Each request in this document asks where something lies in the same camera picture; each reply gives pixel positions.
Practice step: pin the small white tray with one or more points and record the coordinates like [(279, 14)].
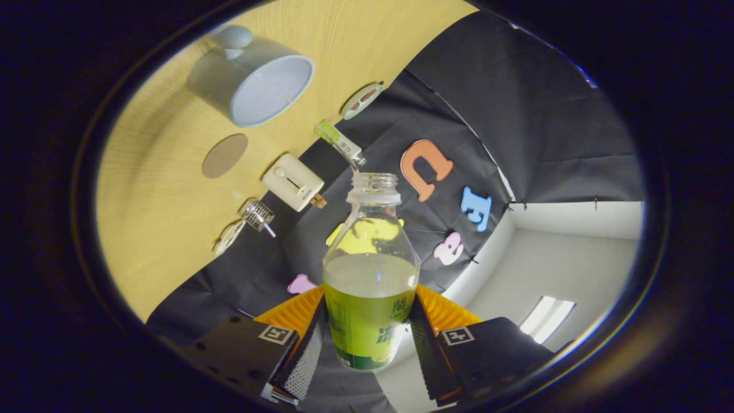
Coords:
[(229, 238)]

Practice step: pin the wooden table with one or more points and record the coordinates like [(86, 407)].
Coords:
[(160, 218)]

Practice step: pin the metal mesh holder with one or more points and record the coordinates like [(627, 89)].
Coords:
[(256, 213)]

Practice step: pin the grey cup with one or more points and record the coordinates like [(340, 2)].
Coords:
[(229, 80)]

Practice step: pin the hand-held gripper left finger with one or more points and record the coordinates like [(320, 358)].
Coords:
[(307, 355)]

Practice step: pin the round brown coaster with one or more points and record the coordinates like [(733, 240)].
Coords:
[(225, 155)]

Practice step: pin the small capped green bottle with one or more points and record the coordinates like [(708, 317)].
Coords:
[(335, 137)]

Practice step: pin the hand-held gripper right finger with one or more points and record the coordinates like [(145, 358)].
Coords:
[(430, 355)]

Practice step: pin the ceiling light panel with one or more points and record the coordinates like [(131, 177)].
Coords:
[(546, 319)]

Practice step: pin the light blue straw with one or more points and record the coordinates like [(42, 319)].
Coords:
[(269, 229)]

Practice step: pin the brown bread slice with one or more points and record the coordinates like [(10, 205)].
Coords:
[(319, 201)]

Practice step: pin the pale green plate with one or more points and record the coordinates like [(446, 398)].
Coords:
[(362, 106)]

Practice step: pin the green label juice bottle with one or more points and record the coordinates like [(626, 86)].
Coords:
[(370, 321)]

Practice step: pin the white toaster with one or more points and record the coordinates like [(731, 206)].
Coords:
[(292, 182)]

